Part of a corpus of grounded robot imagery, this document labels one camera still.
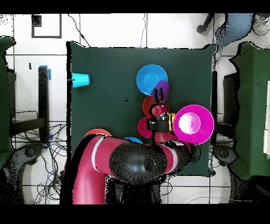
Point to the black stand frame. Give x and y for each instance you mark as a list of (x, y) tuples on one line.
[(43, 105)]

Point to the dark green table cloth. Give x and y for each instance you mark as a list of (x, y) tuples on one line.
[(105, 95)]

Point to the large orange bowl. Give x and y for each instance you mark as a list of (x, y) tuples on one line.
[(98, 132)]

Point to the green cloth covered table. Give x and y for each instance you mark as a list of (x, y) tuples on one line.
[(253, 105), (4, 95)]

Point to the small crimson bowl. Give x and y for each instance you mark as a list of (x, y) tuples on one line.
[(143, 129)]

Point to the large pink bowl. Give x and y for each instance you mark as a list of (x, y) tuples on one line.
[(202, 133)]

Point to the small orange bowl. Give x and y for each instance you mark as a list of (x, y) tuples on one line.
[(146, 105)]

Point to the person's leg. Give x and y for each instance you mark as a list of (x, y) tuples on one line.
[(236, 27)]

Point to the light blue cup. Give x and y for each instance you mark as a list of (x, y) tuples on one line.
[(81, 80)]

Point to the blue tape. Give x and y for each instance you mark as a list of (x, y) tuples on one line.
[(49, 74)]

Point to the black cabinet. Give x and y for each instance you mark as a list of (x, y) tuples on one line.
[(231, 97)]

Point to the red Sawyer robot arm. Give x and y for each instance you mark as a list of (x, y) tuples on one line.
[(135, 162)]

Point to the blue bowl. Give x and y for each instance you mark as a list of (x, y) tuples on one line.
[(132, 140), (147, 78)]

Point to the black stand post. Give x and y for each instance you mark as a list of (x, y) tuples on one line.
[(214, 88)]

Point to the purple cup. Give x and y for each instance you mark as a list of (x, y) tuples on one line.
[(165, 87)]

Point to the black square frame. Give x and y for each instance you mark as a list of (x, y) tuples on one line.
[(46, 37)]

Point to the yellow cup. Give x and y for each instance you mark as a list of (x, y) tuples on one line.
[(172, 118)]

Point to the white panel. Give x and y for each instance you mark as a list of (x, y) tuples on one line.
[(267, 143)]

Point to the black pedestal leg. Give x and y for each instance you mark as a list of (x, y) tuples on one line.
[(27, 153), (224, 155)]

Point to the black chair leg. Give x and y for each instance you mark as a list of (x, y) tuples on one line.
[(205, 24)]

